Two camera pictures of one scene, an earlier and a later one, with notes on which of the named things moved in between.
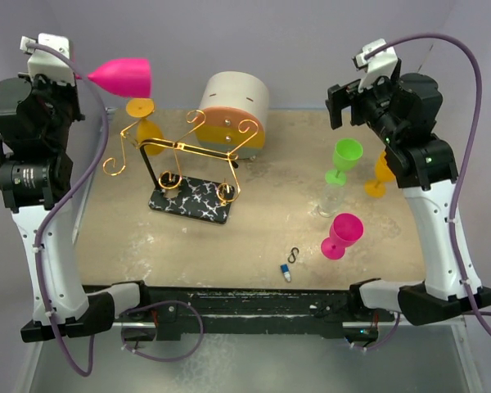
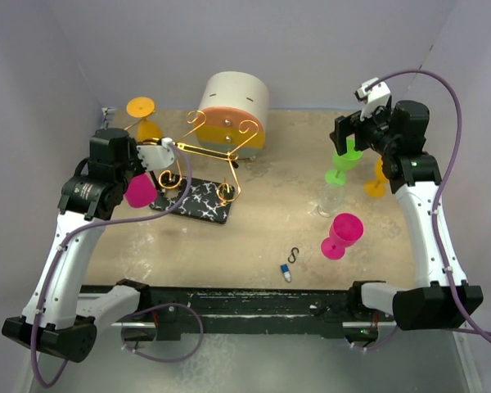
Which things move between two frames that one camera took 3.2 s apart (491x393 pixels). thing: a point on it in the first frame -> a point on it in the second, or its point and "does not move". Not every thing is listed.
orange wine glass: [146, 129] does not move
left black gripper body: [60, 99] -> [136, 165]
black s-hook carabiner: [292, 253] does not move
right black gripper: [341, 97] -> [346, 124]
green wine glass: [346, 155] does not move
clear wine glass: [332, 199] does not move
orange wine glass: [376, 187] does not move
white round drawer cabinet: [233, 113] does not move
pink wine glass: [125, 76] -> [141, 191]
